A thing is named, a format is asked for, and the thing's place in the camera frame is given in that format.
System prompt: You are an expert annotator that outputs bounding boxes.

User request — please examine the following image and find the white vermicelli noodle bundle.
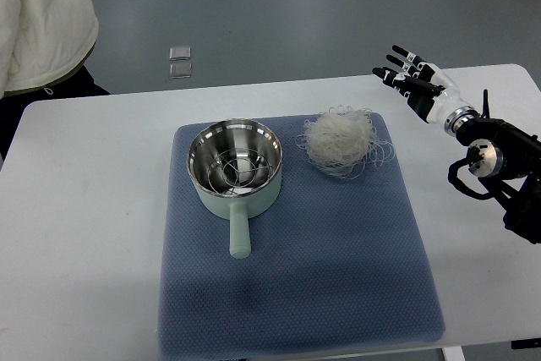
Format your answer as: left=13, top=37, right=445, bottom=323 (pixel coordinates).
left=295, top=105, right=396, bottom=180

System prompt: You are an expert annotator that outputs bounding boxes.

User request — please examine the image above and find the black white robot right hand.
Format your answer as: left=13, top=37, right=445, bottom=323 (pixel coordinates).
left=372, top=45, right=474, bottom=130

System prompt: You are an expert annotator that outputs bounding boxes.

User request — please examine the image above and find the blue textured table mat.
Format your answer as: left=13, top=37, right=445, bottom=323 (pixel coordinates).
left=157, top=116, right=445, bottom=360

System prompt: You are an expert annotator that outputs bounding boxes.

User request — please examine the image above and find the wire steaming rack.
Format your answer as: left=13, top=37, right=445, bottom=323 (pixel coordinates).
left=206, top=156, right=272, bottom=195

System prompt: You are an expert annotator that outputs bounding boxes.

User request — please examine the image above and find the person in white jacket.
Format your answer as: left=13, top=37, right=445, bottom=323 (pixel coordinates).
left=1, top=0, right=107, bottom=157

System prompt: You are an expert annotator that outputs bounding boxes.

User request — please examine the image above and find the upper metal floor plate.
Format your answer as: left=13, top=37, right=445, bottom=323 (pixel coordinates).
left=169, top=46, right=191, bottom=61

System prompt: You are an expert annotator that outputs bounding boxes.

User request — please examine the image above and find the mint green steel pot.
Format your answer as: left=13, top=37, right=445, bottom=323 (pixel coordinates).
left=187, top=119, right=283, bottom=259

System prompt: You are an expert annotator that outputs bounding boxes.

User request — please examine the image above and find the white table leg bracket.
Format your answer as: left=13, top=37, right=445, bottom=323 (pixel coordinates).
left=441, top=346, right=466, bottom=361

